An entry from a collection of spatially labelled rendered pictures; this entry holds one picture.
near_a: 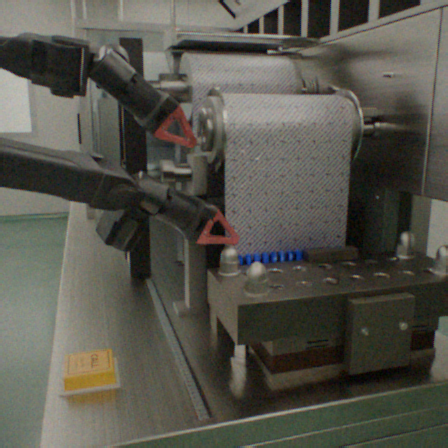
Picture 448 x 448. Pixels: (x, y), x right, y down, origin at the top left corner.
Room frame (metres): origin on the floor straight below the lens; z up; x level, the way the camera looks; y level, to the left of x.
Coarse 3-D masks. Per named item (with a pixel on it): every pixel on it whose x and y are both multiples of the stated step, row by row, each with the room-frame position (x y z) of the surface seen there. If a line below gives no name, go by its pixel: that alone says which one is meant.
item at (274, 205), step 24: (240, 168) 0.78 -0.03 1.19; (264, 168) 0.80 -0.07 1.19; (288, 168) 0.81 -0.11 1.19; (312, 168) 0.82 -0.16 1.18; (336, 168) 0.84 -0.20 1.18; (240, 192) 0.78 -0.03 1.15; (264, 192) 0.80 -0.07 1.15; (288, 192) 0.81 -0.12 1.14; (312, 192) 0.82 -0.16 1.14; (336, 192) 0.84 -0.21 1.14; (240, 216) 0.79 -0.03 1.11; (264, 216) 0.80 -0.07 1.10; (288, 216) 0.81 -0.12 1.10; (312, 216) 0.82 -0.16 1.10; (336, 216) 0.84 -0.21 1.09; (240, 240) 0.79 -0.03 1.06; (264, 240) 0.80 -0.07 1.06; (288, 240) 0.81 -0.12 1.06; (312, 240) 0.82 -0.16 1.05; (336, 240) 0.84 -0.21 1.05
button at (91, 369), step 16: (80, 352) 0.65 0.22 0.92; (96, 352) 0.64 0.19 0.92; (64, 368) 0.60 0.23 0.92; (80, 368) 0.60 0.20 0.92; (96, 368) 0.60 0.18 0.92; (112, 368) 0.60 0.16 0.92; (64, 384) 0.58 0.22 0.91; (80, 384) 0.58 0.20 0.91; (96, 384) 0.59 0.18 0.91; (112, 384) 0.59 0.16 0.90
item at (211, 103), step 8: (208, 104) 0.83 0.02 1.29; (216, 104) 0.80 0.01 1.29; (216, 112) 0.79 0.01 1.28; (352, 112) 0.86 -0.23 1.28; (216, 120) 0.78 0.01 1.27; (352, 120) 0.85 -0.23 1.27; (216, 128) 0.78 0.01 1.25; (216, 136) 0.78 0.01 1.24; (352, 136) 0.85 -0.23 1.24; (216, 144) 0.79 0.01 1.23; (352, 144) 0.86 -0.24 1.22; (208, 152) 0.84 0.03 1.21; (216, 152) 0.79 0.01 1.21; (208, 160) 0.84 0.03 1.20; (216, 160) 0.81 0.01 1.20; (224, 160) 0.82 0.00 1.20
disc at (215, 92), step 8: (216, 88) 0.82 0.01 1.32; (208, 96) 0.87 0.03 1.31; (216, 96) 0.81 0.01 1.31; (224, 104) 0.78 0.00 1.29; (224, 112) 0.77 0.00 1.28; (224, 120) 0.77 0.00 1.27; (224, 128) 0.77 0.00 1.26; (224, 136) 0.77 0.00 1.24; (224, 144) 0.77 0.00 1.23; (224, 152) 0.77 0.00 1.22; (216, 168) 0.81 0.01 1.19
